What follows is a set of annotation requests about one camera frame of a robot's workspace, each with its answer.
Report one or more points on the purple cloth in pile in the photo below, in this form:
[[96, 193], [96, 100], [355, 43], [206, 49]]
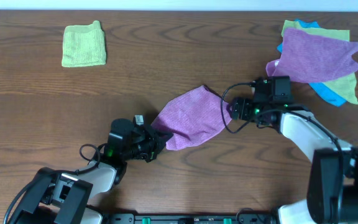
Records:
[[308, 58]]

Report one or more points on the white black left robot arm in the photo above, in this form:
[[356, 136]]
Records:
[[61, 196]]

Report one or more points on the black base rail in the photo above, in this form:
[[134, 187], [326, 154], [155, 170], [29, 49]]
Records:
[[249, 217]]

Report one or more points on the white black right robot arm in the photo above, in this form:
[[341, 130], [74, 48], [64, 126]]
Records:
[[332, 195]]

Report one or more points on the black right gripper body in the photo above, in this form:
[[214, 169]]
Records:
[[249, 111]]

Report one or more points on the blue cloth in pile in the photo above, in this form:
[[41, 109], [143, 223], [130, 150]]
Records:
[[321, 89]]

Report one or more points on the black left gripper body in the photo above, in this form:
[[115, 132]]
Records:
[[153, 144]]

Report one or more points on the purple microfiber cloth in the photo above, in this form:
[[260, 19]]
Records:
[[194, 118]]

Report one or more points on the folded green cloth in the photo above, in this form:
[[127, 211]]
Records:
[[84, 46]]

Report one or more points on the green cloth in pile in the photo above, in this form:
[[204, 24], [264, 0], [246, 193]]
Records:
[[344, 86]]

